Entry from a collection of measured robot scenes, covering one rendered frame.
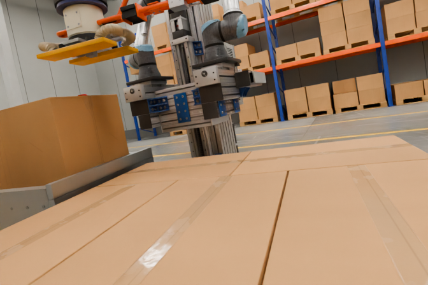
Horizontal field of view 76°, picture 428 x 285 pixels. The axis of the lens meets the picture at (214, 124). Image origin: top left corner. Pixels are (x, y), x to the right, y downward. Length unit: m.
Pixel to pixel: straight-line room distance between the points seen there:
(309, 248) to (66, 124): 1.13
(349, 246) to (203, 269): 0.23
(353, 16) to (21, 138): 7.74
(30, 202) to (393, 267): 1.20
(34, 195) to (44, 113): 0.34
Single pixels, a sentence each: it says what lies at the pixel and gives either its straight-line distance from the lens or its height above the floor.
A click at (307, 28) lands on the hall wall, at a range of 9.59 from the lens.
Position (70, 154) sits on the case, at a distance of 1.36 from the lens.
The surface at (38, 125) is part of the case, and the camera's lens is 1.42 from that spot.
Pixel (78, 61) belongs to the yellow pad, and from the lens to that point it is 1.55.
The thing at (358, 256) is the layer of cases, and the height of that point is 0.54.
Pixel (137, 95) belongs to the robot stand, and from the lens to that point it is 1.70.
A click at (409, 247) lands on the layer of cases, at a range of 0.51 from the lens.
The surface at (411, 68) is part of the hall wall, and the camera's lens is 9.57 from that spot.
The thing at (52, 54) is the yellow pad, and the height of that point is 1.13.
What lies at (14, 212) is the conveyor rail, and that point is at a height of 0.51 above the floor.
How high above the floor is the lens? 0.79
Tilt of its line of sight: 4 degrees down
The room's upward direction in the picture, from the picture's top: 10 degrees counter-clockwise
